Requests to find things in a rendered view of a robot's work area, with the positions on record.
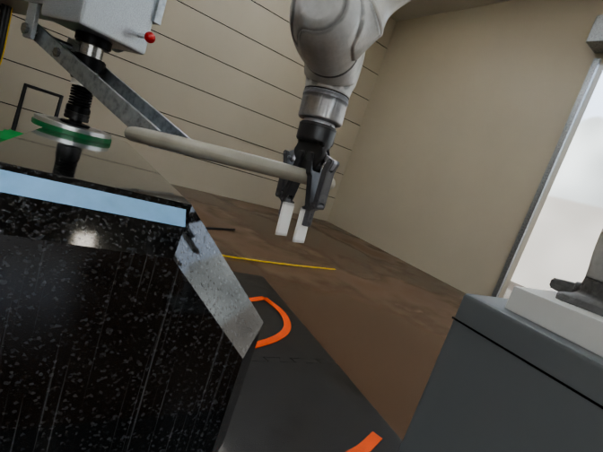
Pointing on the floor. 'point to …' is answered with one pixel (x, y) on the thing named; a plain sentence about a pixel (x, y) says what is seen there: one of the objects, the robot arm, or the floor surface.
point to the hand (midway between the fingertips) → (292, 223)
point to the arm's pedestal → (508, 388)
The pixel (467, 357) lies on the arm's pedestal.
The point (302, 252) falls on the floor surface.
